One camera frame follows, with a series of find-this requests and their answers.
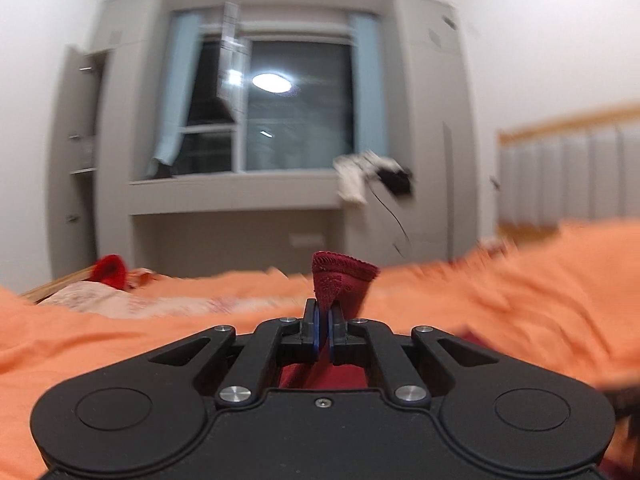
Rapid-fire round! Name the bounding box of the wooden bed rail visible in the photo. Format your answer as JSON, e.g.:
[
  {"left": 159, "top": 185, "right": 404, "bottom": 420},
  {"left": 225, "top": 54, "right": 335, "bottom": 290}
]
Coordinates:
[{"left": 19, "top": 265, "right": 97, "bottom": 305}]

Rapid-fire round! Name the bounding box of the light blue curtain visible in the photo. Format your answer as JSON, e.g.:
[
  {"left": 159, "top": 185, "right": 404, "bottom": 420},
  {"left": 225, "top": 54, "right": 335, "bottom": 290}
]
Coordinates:
[
  {"left": 149, "top": 10, "right": 202, "bottom": 167},
  {"left": 349, "top": 12, "right": 390, "bottom": 160}
]

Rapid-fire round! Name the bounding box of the bright red cloth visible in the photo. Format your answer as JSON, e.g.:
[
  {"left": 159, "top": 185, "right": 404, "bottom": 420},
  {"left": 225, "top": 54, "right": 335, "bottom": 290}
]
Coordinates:
[{"left": 89, "top": 254, "right": 129, "bottom": 291}]

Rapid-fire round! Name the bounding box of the orange bed blanket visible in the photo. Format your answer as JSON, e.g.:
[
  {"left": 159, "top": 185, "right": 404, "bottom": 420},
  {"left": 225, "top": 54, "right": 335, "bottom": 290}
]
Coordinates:
[{"left": 0, "top": 217, "right": 640, "bottom": 480}]

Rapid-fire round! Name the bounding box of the thin black cable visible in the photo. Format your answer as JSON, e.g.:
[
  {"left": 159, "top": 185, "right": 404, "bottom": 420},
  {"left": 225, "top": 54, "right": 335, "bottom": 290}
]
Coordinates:
[{"left": 366, "top": 185, "right": 412, "bottom": 257}]

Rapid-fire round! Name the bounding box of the pale floral quilt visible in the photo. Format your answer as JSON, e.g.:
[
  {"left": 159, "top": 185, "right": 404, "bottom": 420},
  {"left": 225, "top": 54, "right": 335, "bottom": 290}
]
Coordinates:
[{"left": 37, "top": 267, "right": 303, "bottom": 320}]

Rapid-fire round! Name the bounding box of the white cloth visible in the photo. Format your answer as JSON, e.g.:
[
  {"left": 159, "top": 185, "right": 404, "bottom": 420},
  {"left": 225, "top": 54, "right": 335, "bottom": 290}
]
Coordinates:
[{"left": 333, "top": 150, "right": 382, "bottom": 207}]

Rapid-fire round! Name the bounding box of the grey tall cabinet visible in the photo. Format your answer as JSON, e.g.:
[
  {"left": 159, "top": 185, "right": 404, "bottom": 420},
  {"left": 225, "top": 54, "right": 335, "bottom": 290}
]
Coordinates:
[{"left": 394, "top": 0, "right": 482, "bottom": 262}]

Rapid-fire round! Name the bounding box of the grey padded wooden headboard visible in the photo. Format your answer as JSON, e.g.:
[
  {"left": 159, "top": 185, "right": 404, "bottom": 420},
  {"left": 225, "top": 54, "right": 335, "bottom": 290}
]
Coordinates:
[{"left": 496, "top": 101, "right": 640, "bottom": 235}]

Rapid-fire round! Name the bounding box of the grey window ledge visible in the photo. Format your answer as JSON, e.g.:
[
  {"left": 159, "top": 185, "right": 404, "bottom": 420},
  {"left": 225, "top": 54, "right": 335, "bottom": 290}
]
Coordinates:
[{"left": 127, "top": 169, "right": 353, "bottom": 217}]

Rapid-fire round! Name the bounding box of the black cloth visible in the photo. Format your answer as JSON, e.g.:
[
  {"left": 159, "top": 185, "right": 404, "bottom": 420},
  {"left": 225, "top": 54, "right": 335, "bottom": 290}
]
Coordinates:
[{"left": 374, "top": 157, "right": 417, "bottom": 200}]

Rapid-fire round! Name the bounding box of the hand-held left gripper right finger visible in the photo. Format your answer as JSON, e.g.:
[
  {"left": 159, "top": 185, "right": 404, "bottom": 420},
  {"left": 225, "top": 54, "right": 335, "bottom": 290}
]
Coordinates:
[{"left": 327, "top": 300, "right": 502, "bottom": 407}]

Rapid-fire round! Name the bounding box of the grey open wardrobe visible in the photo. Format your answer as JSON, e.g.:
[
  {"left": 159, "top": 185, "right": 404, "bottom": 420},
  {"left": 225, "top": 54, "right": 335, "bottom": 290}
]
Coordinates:
[{"left": 46, "top": 44, "right": 117, "bottom": 282}]

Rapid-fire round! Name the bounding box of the large window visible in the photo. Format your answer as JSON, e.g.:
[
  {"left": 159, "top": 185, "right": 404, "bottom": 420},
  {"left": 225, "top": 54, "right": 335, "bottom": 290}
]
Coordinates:
[{"left": 167, "top": 6, "right": 392, "bottom": 180}]

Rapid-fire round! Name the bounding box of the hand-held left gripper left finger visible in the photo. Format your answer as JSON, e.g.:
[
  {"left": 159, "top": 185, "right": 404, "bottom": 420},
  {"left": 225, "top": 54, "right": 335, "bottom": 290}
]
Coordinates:
[{"left": 148, "top": 299, "right": 321, "bottom": 407}]

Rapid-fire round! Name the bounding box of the dark red sweater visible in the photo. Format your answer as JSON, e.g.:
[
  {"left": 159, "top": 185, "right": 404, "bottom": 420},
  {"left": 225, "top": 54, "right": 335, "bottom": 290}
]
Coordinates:
[{"left": 277, "top": 250, "right": 381, "bottom": 391}]

